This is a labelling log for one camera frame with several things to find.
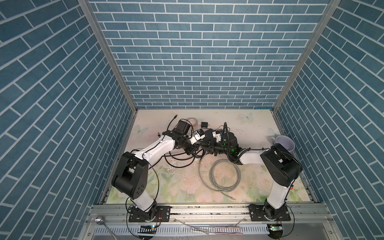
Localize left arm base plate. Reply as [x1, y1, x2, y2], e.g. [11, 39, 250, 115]
[128, 205, 171, 223]

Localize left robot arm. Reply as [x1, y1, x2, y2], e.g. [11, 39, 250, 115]
[112, 119, 196, 213]

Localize black power adapter with cord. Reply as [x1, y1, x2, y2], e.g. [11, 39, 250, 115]
[201, 122, 225, 133]

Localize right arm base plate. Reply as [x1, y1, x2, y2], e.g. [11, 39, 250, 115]
[248, 203, 291, 222]

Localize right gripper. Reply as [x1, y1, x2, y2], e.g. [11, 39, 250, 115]
[200, 138, 232, 157]

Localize aluminium mounting rail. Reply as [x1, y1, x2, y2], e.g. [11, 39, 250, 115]
[79, 202, 342, 240]

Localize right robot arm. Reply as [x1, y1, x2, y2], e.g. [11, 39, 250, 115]
[191, 129, 302, 212]

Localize clear tape roll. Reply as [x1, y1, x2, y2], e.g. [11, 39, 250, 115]
[188, 118, 199, 126]

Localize lavender ceramic mug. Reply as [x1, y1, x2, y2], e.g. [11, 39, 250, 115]
[270, 136, 296, 152]

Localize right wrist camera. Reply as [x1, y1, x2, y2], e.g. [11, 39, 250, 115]
[212, 131, 223, 143]

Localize short black ethernet cable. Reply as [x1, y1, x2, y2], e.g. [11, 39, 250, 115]
[165, 113, 179, 133]

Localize grey ethernet cable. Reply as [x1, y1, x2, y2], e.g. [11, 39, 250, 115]
[197, 151, 242, 201]

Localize long black cable pair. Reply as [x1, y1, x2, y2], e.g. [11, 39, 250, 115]
[130, 131, 199, 169]

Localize black network switch box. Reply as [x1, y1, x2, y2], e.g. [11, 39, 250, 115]
[199, 129, 217, 152]

